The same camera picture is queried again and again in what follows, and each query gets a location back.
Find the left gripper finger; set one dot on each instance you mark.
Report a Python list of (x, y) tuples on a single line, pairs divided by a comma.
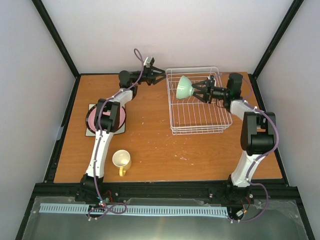
[(157, 78), (157, 71)]

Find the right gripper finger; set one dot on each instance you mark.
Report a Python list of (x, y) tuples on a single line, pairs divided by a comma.
[(201, 96), (201, 86)]

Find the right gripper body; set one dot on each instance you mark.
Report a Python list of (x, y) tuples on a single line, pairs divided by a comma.
[(210, 85)]

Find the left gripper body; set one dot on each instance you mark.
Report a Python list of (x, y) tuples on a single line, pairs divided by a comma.
[(144, 76)]

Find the green ceramic bowl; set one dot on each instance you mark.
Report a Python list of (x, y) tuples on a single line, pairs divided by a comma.
[(184, 89)]

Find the white wire dish rack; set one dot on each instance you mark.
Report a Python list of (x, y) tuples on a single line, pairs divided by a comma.
[(191, 116)]

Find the pink round plate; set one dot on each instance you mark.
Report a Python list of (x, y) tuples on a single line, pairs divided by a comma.
[(93, 120)]

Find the yellow mug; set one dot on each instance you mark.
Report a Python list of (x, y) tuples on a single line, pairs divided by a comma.
[(122, 160)]

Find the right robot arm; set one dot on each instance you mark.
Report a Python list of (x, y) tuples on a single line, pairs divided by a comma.
[(259, 135)]

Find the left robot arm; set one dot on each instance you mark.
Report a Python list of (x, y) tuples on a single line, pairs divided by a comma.
[(108, 119)]

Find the square black-rimmed plate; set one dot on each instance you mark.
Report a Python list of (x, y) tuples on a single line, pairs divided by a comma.
[(120, 131)]

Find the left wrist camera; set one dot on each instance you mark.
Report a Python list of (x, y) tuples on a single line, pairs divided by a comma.
[(149, 61)]

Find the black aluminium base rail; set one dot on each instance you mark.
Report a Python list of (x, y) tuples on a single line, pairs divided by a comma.
[(213, 192)]

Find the blue slotted cable duct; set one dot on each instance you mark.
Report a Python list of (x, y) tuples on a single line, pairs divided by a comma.
[(137, 210)]

